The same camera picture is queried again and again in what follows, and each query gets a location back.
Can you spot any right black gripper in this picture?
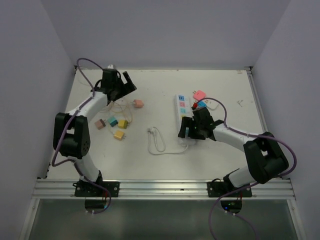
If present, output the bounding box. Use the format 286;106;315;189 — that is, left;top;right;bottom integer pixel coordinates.
179;116;206;141

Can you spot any salmon pink USB charger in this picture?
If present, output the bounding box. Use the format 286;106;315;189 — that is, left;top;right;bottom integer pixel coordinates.
133;99;144;109

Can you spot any blue plug adapter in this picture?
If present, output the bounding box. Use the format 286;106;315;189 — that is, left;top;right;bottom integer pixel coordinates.
197;101;207;108

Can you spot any white plug adapter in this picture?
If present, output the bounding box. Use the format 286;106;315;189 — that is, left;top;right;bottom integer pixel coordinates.
205;99;219;111

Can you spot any pink plug adapter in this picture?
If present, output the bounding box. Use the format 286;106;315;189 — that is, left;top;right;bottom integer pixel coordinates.
192;90;206;101

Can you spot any teal USB charger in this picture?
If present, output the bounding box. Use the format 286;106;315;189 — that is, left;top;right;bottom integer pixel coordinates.
107;116;119;127

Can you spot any beige brown USB charger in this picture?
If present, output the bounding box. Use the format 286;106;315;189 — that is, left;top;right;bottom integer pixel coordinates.
94;119;106;130

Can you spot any yellow olive USB charger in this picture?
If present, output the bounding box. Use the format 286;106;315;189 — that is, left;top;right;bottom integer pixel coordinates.
113;130;126;141

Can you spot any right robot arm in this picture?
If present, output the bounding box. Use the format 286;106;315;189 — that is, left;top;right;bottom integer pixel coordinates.
178;107;289;197

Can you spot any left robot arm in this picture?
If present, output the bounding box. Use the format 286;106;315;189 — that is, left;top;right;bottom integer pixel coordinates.
51;68;137;197

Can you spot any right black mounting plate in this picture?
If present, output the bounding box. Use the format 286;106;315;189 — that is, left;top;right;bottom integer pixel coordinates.
206;178;253;198

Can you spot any black mounting plate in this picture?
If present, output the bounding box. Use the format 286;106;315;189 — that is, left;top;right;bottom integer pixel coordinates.
72;180;120;198
206;178;253;198

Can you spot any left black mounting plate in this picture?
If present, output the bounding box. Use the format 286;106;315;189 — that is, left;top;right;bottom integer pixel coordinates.
72;180;120;198

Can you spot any yellow charging cable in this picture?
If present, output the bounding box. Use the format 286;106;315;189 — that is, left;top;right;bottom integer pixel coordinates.
107;99;135;135

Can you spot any power strip white cord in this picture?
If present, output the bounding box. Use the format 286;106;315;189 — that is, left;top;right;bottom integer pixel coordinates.
146;126;189;156

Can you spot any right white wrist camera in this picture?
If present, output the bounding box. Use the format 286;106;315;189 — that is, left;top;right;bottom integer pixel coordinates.
191;102;198;110

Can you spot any right side aluminium rail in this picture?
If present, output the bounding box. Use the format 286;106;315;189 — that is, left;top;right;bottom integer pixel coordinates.
244;65;283;180

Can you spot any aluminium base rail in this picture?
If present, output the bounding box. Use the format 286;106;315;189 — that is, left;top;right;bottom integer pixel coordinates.
32;179;296;200

